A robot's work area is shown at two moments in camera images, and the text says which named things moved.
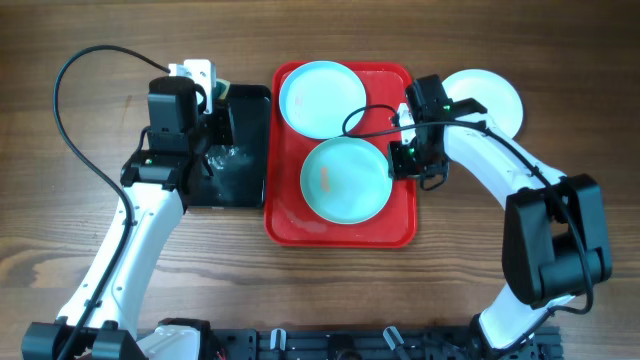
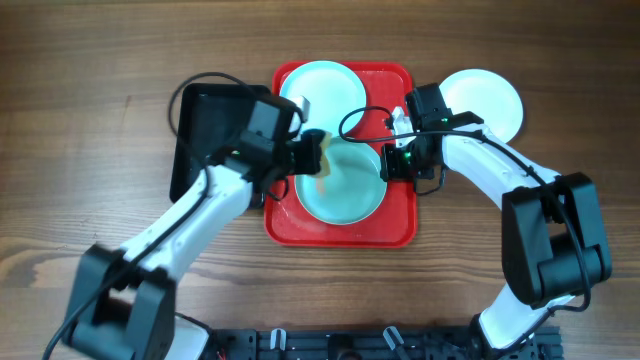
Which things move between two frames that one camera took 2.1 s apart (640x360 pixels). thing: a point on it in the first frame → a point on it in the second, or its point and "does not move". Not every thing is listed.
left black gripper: [220, 117] → [306, 162]
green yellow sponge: [222, 88] → [325, 144]
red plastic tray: [288, 220] does not move
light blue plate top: [316, 98] does not move
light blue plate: [346, 181] does not move
